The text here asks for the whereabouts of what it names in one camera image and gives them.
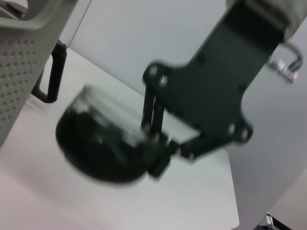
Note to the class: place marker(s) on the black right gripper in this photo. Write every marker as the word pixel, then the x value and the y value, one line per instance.
pixel 211 91

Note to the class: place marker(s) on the glass teacup with black holder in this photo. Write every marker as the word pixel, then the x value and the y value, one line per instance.
pixel 96 155

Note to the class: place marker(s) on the grey-green perforated storage bin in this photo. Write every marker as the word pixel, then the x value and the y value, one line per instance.
pixel 19 72

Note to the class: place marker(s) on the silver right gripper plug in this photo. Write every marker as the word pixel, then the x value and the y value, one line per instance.
pixel 284 69

